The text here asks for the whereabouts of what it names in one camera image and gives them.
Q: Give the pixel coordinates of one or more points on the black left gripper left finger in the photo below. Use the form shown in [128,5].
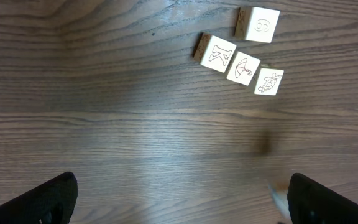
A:
[51,202]

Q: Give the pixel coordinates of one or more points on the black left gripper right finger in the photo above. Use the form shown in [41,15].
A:
[310,202]

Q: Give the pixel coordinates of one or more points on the wooden block yellow top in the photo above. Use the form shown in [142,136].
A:
[268,80]

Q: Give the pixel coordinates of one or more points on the wooden block with umbrella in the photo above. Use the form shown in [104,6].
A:
[242,68]

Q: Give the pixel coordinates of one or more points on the wooden block with K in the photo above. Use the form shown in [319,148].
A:
[213,52]

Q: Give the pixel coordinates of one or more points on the wooden block with turtle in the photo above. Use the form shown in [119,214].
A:
[256,24]

